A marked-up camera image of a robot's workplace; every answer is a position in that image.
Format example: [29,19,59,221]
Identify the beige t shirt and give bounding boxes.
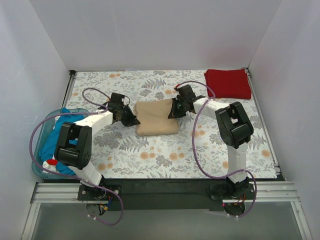
[134,98,180,137]

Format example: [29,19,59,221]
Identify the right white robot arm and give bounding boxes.
[168,95,254,199]

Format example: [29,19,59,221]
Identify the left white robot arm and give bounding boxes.
[54,105,140,200]

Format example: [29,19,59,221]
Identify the floral table cloth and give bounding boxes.
[66,69,278,180]

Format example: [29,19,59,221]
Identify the folded red t shirt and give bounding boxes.
[204,69,252,100]

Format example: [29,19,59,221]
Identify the blue t shirt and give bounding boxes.
[38,114,85,176]

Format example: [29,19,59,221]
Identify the white and red garment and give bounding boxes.
[42,158,59,173]

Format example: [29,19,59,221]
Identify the teal plastic basket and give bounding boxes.
[32,107,88,180]

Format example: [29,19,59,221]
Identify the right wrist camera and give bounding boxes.
[177,84,196,101]

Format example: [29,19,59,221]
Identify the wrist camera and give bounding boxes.
[177,84,196,101]
[108,92,126,108]

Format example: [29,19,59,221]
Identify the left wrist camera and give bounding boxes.
[108,92,126,108]

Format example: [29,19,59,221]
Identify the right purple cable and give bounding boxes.
[174,80,257,218]

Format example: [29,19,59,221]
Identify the purple cable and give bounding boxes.
[29,87,125,227]
[174,80,257,218]

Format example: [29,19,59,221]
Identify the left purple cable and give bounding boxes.
[29,87,125,227]

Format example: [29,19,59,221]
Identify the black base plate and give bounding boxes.
[77,178,255,211]

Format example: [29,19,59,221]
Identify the aluminium frame rail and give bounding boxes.
[31,181,301,204]

